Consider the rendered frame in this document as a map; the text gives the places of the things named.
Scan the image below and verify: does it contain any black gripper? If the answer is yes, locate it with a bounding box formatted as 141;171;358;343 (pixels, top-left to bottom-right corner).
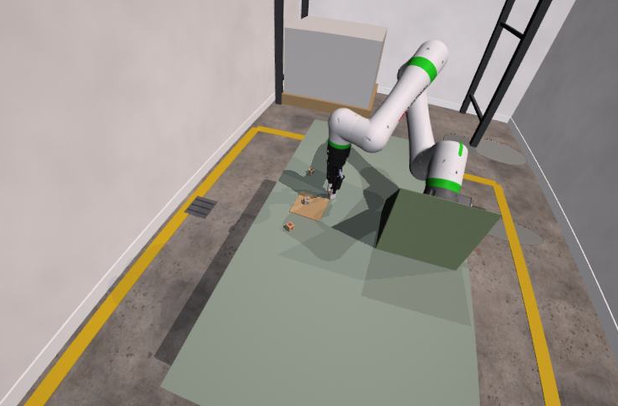
326;156;347;200

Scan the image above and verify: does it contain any tan mat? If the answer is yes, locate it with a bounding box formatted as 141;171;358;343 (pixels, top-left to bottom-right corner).
289;191;330;222

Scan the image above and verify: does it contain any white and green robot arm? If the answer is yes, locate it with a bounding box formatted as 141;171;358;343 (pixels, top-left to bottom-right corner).
326;40;472;206

